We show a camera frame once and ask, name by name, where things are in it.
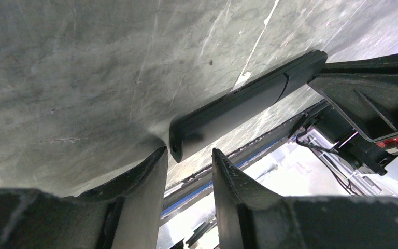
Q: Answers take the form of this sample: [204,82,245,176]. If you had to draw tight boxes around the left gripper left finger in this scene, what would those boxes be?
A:
[0,147,168,248]

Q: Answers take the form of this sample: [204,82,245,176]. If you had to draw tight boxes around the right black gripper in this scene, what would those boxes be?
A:
[308,53,398,175]

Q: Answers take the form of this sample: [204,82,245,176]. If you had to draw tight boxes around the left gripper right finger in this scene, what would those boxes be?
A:
[212,148,398,248]

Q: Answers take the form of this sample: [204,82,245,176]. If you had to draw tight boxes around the black remote control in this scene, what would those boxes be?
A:
[169,50,328,163]

